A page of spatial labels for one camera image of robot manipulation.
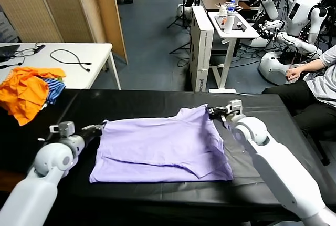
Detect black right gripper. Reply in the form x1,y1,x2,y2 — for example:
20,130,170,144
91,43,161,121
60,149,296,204
207,106,232,130

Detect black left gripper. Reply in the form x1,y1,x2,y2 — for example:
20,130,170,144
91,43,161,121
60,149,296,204
80,122,107,146

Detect lavender t-shirt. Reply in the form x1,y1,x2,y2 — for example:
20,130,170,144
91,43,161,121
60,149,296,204
89,104,234,184

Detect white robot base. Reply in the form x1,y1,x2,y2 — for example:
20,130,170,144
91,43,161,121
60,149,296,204
258,52,303,86

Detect person's bare forearm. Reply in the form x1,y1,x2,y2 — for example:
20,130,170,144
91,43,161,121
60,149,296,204
297,58,326,76

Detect small white round robot base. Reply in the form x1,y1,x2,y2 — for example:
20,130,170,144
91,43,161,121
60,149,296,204
176,4,193,19

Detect person's bare hand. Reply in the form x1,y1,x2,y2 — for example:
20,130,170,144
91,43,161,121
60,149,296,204
285,67,303,83

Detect black wrinkled table cover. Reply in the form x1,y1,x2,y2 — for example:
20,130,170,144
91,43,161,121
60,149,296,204
26,89,336,222

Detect blue striped garment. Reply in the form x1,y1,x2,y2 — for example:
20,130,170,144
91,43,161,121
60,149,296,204
41,76,66,106

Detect tall white cardboard box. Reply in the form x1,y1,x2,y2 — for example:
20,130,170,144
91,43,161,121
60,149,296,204
188,5,215,93

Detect white standing desk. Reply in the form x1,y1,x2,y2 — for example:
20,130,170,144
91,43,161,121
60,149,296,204
207,11,260,94

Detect white table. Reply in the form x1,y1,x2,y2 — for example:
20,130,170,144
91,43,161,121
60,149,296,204
0,43,122,90

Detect orange garment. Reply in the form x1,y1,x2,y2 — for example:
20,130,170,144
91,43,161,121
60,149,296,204
0,67,67,127

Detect black glossy table cover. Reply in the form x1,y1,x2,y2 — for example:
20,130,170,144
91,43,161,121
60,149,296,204
0,89,79,177

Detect white tumbler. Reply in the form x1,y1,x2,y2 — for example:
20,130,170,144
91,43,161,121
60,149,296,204
224,12,235,34

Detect black trousers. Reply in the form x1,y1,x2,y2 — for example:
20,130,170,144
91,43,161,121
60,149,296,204
262,80,336,136

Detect grey tray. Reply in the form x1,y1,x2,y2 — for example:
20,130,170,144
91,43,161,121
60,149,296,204
214,15,248,33

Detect black tripod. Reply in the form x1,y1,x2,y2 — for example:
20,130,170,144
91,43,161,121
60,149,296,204
167,0,193,30

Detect clear water bottle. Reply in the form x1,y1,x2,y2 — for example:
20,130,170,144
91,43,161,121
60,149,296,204
226,0,236,16

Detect grey shirt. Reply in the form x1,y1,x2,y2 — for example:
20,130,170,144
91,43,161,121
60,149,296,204
306,46,336,109

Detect black chair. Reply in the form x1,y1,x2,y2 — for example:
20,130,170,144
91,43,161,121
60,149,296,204
301,128,336,167

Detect black laptop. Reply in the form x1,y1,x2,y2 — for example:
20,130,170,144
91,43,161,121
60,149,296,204
0,44,21,63

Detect white humanoid robot black shoulders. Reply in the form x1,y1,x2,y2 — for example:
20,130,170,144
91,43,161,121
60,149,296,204
272,0,329,56

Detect wooden partition screen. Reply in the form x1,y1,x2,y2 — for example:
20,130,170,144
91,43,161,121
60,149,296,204
0,0,129,65

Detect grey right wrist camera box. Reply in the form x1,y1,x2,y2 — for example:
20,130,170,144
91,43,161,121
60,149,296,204
227,99,244,118

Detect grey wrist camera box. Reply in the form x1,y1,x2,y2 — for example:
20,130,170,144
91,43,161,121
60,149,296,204
227,99,244,118
49,121,76,136

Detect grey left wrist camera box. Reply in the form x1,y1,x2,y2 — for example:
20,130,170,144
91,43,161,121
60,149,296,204
49,121,76,136

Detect black floor cables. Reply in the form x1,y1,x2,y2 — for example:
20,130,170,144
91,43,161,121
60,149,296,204
177,43,264,69

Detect black looped cable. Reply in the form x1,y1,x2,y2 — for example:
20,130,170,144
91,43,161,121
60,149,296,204
49,49,92,73

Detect thin black cable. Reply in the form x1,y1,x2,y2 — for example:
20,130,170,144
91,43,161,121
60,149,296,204
0,48,36,69

